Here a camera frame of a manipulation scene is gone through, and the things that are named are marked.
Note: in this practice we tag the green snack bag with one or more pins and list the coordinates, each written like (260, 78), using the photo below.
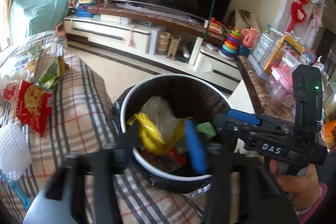
(53, 74)

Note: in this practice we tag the red wrapper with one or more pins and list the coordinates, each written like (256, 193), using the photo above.
(171, 160)

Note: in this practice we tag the green tissue pack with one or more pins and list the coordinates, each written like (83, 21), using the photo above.
(207, 129)

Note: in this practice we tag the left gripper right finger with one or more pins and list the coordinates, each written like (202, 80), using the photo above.
(238, 182)

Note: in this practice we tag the yellow snack bag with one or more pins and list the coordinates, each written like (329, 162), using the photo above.
(152, 139)

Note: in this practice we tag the white tv cabinet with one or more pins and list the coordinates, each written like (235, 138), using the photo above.
(175, 44)

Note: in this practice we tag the red cookie bag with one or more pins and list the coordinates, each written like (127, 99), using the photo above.
(33, 106)

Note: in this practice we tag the white trash bin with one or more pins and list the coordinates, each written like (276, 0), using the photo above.
(174, 96)

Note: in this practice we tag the pink piggy toy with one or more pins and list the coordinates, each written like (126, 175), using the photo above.
(249, 37)

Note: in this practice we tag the rainbow stacking ring toy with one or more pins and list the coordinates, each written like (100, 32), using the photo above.
(230, 46)

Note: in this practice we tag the black trash bag liner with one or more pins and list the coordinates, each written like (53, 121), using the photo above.
(182, 181)

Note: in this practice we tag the white plastic bag red print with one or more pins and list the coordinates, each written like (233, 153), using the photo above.
(10, 87)

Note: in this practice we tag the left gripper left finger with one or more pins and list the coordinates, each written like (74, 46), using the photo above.
(62, 199)

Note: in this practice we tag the teal covered appliance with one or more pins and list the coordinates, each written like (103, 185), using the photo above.
(30, 17)

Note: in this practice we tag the toy cash register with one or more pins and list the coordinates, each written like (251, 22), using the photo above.
(81, 7)

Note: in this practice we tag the right hand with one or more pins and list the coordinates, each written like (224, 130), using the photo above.
(306, 188)

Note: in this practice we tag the plaid blanket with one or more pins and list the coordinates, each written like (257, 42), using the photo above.
(81, 121)

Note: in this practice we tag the white foam fruit net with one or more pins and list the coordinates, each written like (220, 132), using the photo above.
(15, 154)

